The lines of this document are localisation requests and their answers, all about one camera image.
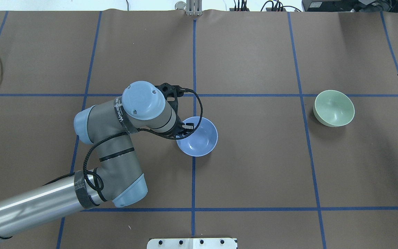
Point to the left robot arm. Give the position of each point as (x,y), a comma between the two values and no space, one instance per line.
(110,170)

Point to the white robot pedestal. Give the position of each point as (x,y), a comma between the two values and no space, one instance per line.
(192,243)

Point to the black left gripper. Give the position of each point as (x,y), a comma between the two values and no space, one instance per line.
(180,130)

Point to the green bowl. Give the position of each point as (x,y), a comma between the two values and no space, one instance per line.
(333,108)

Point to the aluminium frame post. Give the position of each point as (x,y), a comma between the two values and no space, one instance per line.
(193,7)

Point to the blue bowl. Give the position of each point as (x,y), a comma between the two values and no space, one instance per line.
(202,141)

